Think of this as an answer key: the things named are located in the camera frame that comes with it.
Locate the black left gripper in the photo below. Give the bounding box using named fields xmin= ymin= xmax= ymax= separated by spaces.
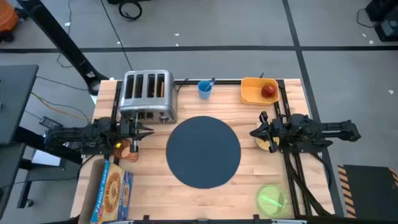
xmin=119 ymin=112 xmax=155 ymax=154

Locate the dark grey desk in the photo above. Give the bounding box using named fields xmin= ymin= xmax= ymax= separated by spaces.
xmin=0 ymin=64 xmax=40 ymax=146

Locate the white paper sheet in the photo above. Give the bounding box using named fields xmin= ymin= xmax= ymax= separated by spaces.
xmin=30 ymin=149 xmax=66 ymax=167

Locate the coiled black cable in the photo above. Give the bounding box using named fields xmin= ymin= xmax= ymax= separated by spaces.
xmin=118 ymin=0 xmax=144 ymax=22

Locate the blue plastic cup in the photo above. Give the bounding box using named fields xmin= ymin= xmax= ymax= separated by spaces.
xmin=197 ymin=80 xmax=213 ymax=101

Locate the red apple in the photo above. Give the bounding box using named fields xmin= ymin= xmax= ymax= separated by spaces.
xmin=261 ymin=83 xmax=277 ymax=99

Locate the black desk support beam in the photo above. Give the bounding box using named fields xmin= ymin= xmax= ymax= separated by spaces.
xmin=13 ymin=125 xmax=83 ymax=165

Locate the orange bucket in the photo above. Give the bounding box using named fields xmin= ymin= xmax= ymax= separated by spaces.
xmin=0 ymin=0 xmax=20 ymax=44

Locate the silver four-slot toaster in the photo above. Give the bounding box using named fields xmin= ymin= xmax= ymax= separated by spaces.
xmin=118 ymin=69 xmax=178 ymax=125

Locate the black hazard-striped mat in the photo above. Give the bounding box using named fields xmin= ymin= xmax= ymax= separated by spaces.
xmin=337 ymin=164 xmax=398 ymax=220

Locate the black power adapter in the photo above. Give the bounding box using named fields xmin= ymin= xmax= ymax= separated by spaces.
xmin=39 ymin=116 xmax=63 ymax=131

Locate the yellow bowl of cereal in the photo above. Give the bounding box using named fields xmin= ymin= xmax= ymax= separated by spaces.
xmin=255 ymin=136 xmax=280 ymax=152

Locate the orange plastic tumbler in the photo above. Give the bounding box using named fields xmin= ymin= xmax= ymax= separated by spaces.
xmin=113 ymin=139 xmax=140 ymax=163

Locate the orange floor cable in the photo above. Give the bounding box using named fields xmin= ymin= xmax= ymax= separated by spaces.
xmin=30 ymin=91 xmax=91 ymax=123

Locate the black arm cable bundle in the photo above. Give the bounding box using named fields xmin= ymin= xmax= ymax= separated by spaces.
xmin=286 ymin=152 xmax=332 ymax=217

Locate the black equipment box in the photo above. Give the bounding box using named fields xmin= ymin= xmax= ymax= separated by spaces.
xmin=364 ymin=0 xmax=398 ymax=43

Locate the yellow plastic bin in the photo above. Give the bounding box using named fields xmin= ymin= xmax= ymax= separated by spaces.
xmin=240 ymin=77 xmax=280 ymax=106

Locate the blue cereal box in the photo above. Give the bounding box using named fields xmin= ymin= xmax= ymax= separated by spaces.
xmin=90 ymin=159 xmax=134 ymax=224

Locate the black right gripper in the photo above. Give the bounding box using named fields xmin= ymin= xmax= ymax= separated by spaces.
xmin=249 ymin=111 xmax=285 ymax=154

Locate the round dark blue placemat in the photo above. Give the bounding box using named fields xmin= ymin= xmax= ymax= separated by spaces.
xmin=165 ymin=115 xmax=242 ymax=190

